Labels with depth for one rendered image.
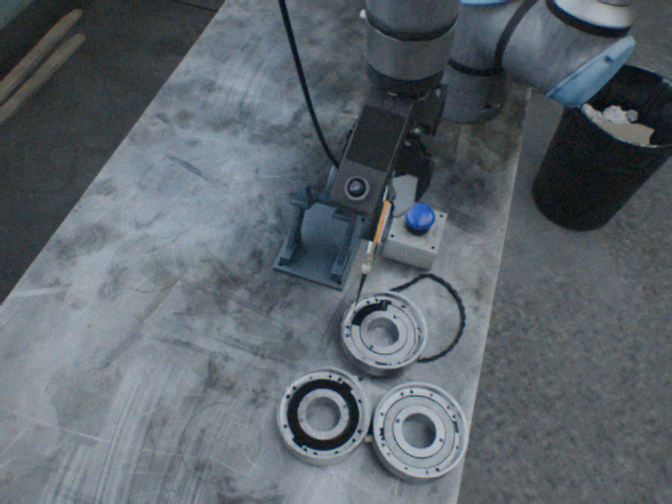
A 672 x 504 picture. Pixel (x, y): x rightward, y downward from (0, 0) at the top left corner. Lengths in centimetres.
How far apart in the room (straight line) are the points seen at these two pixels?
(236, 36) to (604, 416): 131
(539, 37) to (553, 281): 112
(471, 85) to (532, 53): 13
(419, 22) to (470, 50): 48
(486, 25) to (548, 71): 11
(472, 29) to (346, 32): 31
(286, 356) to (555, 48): 54
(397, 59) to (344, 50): 63
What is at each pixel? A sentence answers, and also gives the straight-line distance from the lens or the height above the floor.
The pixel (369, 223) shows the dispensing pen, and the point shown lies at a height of 95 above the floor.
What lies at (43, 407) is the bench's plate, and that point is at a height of 80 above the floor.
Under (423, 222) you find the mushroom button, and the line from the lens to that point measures 76.
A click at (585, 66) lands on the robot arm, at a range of 86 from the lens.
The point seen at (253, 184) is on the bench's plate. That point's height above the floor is 80.
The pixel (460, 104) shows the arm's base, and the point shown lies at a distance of 99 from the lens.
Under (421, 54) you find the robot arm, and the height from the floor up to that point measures 118.
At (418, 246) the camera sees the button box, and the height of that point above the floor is 84.
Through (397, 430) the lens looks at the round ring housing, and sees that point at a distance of 68.
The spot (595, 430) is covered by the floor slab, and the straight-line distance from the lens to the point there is 172.
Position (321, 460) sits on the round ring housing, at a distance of 66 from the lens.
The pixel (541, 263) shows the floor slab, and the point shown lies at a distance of 190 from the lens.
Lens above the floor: 147
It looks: 56 degrees down
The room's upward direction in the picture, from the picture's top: 6 degrees clockwise
